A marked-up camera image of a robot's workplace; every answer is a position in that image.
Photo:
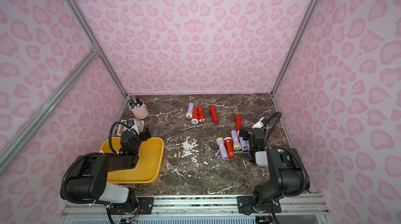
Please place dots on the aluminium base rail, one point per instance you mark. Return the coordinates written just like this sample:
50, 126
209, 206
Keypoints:
203, 209

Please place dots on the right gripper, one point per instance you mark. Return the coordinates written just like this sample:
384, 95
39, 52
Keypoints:
246, 135

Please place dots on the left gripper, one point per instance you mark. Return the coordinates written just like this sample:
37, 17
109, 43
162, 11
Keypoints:
143, 133

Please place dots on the purple flashlight yellow head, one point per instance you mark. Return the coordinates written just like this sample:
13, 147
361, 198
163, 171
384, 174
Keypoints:
236, 143

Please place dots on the red flashlight front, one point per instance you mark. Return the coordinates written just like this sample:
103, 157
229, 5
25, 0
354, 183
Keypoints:
229, 147

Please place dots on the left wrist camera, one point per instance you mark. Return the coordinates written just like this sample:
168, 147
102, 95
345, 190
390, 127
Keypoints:
132, 126

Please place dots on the yellow plastic tray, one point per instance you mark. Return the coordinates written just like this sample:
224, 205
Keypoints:
148, 162

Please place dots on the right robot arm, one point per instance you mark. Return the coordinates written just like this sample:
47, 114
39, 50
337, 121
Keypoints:
288, 176

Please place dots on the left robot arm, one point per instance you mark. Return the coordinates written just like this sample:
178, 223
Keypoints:
85, 181

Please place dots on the pink pen cup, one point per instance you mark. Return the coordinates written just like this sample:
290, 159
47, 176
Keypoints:
138, 108

